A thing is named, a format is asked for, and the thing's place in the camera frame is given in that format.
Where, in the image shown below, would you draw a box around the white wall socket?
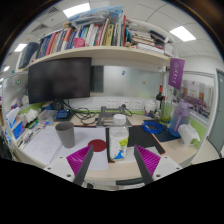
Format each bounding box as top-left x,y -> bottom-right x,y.
132,99 -> 144,110
120,99 -> 132,110
105,98 -> 118,109

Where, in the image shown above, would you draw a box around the clear plastic box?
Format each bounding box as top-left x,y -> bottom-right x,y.
37,109 -> 58,125

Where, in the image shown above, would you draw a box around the grey ribbed cup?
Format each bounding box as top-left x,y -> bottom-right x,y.
54,121 -> 76,149

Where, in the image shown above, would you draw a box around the blue and white tissue box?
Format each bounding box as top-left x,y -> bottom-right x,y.
4,107 -> 26,140

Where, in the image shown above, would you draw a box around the dark wine bottle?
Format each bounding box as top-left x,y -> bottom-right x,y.
155,85 -> 165,111

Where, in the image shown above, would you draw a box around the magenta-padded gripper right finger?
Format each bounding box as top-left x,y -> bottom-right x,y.
133,144 -> 184,186

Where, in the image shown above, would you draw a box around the white tissue pack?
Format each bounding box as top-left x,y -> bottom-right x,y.
18,108 -> 40,126

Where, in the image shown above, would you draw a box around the coiled blue cable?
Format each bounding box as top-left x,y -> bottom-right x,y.
141,120 -> 168,135

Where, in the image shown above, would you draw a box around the blue electronic board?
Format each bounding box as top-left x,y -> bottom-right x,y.
54,109 -> 71,120

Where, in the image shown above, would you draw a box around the black tangled cables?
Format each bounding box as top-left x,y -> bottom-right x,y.
63,99 -> 101,127

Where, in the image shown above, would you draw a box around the white paper with handwriting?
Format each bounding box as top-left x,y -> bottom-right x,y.
22,125 -> 63,167

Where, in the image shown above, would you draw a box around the blank white paper sheet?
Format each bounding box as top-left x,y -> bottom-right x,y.
54,126 -> 110,171

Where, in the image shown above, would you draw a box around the purple translucent water jug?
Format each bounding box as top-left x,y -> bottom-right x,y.
168,100 -> 192,138

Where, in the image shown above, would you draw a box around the grey-green door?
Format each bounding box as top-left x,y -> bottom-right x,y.
206,68 -> 224,155

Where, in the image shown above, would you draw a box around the white jar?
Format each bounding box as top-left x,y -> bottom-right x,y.
143,99 -> 158,116

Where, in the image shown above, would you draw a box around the clear plastic water bottle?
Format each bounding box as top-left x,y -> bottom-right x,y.
109,113 -> 130,164

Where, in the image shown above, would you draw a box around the wall photo poster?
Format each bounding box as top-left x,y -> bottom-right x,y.
181,79 -> 214,119

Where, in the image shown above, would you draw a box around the grey metal laptop stand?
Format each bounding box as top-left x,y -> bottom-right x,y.
96,105 -> 133,128

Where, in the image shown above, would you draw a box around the flat round red coaster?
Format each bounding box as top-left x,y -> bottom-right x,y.
87,138 -> 108,153

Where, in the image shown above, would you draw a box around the dark blue mouse pad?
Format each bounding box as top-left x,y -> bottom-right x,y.
153,128 -> 181,143

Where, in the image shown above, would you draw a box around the black computer monitor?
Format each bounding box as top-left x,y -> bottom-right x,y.
27,56 -> 93,111

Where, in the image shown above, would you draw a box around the hanging pennant banner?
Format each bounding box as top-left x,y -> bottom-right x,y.
167,57 -> 186,90

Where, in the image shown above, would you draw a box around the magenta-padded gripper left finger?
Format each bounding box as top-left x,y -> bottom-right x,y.
43,144 -> 95,187

